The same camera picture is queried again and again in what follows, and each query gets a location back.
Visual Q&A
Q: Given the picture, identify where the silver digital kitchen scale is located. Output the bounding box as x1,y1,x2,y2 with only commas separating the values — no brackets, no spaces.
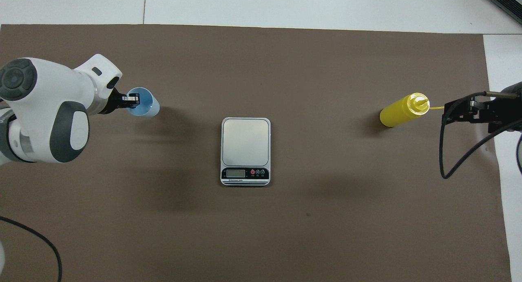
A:
220,117,272,187

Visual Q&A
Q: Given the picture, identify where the light blue plastic cup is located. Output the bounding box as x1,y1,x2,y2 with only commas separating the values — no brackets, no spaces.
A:
127,87,161,118

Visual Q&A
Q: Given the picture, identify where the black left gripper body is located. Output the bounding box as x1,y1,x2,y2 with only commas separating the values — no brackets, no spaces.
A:
98,87,127,115

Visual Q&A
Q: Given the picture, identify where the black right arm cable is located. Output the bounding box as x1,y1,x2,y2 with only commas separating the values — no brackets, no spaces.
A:
439,91,522,180

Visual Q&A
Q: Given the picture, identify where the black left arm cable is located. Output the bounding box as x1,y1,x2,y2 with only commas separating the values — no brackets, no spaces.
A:
0,215,63,282

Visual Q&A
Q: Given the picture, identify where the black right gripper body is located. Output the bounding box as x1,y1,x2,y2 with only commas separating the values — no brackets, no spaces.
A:
488,81,522,134

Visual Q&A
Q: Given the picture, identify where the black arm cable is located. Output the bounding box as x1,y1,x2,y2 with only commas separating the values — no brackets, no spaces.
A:
0,215,63,282
439,91,522,180

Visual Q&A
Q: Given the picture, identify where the grey ribbed metal device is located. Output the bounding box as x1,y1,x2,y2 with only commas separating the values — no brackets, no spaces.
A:
489,0,522,26

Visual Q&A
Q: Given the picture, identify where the yellow squeeze bottle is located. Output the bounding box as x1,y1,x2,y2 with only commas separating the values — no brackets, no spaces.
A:
379,92,445,129

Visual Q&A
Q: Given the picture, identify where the brown table mat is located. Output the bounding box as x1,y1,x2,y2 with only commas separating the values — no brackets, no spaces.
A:
0,24,513,282

